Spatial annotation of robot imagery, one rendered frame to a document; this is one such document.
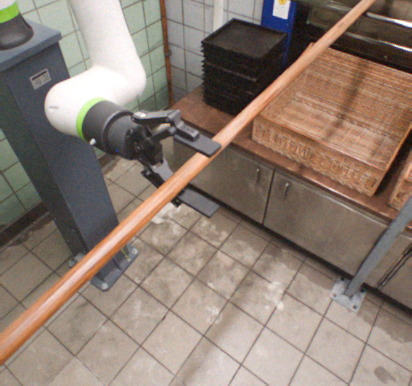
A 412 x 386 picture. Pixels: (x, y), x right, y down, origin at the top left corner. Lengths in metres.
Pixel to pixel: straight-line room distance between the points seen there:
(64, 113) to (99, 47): 0.15
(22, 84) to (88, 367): 1.19
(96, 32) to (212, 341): 1.36
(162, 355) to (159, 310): 0.20
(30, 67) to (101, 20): 0.38
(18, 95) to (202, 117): 0.90
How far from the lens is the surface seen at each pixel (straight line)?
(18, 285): 2.03
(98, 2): 0.73
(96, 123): 0.65
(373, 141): 1.73
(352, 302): 1.89
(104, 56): 0.76
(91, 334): 1.79
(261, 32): 1.73
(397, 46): 1.67
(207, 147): 0.51
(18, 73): 1.05
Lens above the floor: 1.64
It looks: 48 degrees down
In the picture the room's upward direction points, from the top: straight up
